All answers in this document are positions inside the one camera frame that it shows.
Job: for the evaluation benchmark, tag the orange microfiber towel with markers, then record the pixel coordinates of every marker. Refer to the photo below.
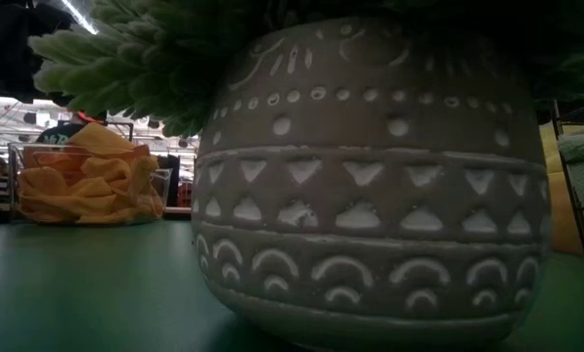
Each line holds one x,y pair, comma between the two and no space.
101,139
76,205

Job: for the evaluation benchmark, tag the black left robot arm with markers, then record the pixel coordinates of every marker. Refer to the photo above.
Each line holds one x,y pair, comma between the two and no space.
13,49

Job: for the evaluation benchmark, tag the grey patterned ceramic pot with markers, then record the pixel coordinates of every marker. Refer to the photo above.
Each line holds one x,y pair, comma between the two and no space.
370,195

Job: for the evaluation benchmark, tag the red background object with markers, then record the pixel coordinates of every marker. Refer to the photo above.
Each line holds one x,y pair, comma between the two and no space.
186,195

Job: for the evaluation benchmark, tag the clear plastic bin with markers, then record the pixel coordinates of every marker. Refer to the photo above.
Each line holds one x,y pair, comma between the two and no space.
162,186

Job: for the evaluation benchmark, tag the grey-green artificial succulent plant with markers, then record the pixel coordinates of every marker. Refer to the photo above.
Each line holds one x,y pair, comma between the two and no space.
149,58

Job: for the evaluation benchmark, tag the yellow plastic bin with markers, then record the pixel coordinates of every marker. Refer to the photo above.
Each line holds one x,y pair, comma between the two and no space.
565,220

